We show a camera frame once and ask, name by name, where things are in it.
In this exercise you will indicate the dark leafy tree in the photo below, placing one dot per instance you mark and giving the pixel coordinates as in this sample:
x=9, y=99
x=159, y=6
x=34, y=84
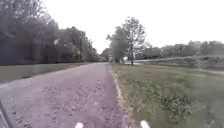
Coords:
x=117, y=45

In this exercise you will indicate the tall leafy tree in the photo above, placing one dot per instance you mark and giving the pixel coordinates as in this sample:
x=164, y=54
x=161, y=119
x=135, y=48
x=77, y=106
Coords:
x=134, y=36

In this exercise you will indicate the grey gravel path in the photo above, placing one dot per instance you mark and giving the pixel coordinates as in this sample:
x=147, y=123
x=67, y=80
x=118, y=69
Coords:
x=80, y=93

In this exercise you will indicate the grass field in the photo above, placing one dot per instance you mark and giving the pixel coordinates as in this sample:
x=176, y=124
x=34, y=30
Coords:
x=173, y=93

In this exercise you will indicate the robot's own part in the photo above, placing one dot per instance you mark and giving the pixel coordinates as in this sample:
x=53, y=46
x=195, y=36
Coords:
x=79, y=125
x=145, y=124

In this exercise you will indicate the distant tree line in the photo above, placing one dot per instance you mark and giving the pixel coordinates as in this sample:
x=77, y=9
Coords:
x=186, y=50

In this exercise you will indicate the row of trees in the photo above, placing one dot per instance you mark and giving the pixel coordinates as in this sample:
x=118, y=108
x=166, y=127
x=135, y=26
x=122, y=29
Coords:
x=36, y=40

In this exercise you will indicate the grass verge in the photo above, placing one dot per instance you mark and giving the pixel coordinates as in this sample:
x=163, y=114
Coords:
x=30, y=70

